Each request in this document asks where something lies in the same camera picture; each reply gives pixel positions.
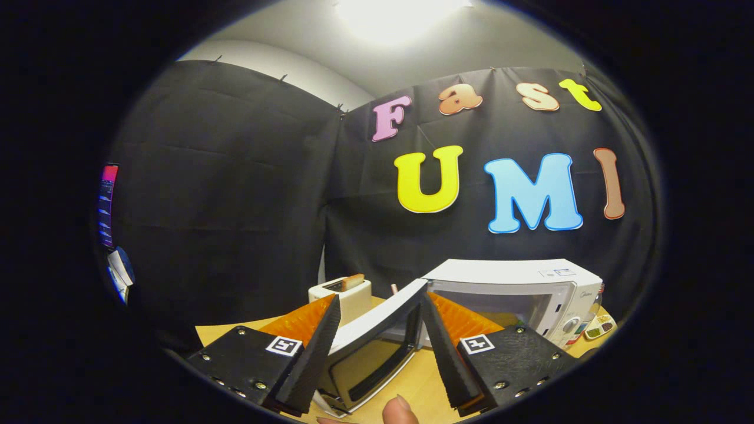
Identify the toast slice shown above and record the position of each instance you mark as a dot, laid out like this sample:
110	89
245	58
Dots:
352	282

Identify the cream toaster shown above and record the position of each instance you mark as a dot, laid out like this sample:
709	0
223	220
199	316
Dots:
356	303

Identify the white divided dish of beans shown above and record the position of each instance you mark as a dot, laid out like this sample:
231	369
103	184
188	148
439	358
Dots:
599	327

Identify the computer monitor screen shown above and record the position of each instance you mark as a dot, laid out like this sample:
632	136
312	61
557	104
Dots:
108	206

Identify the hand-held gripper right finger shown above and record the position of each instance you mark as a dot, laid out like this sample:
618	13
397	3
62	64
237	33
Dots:
447	353

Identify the white device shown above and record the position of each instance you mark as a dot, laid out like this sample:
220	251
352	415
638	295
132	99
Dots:
121	271

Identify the ceiling light panel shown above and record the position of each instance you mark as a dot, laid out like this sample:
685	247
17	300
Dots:
400	17

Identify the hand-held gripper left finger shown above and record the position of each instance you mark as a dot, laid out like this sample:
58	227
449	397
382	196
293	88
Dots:
315	353

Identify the white microwave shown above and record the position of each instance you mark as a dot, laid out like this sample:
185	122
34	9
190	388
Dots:
500	274

